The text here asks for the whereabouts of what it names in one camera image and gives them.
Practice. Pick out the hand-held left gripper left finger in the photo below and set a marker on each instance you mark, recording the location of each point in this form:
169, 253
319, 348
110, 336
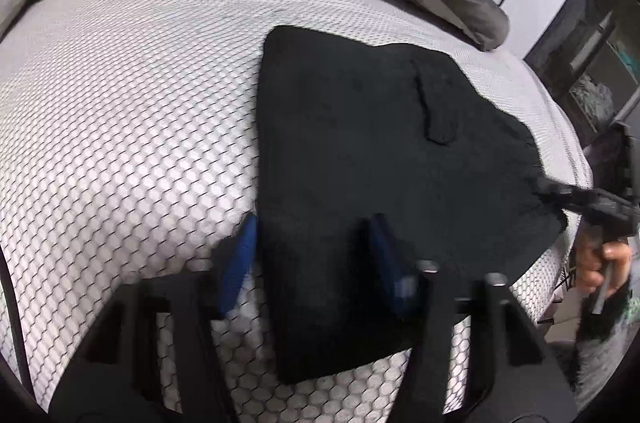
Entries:
237, 268

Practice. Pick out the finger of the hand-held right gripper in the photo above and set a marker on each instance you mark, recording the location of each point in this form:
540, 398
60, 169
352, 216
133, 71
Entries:
565, 195

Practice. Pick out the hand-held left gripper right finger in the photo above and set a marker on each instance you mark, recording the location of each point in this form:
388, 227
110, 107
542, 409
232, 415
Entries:
395, 273

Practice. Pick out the black pants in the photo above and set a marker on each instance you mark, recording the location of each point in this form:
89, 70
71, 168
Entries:
350, 143

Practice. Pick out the person's right forearm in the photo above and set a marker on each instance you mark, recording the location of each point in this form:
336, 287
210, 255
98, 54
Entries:
605, 333

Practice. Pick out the person's right hand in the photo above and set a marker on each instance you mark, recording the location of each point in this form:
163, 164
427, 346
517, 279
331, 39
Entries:
590, 268

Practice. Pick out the dark open wardrobe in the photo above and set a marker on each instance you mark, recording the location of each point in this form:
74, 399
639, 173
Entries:
590, 53

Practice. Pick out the white honeycomb bed mattress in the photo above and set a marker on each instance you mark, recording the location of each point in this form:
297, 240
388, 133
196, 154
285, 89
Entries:
125, 103

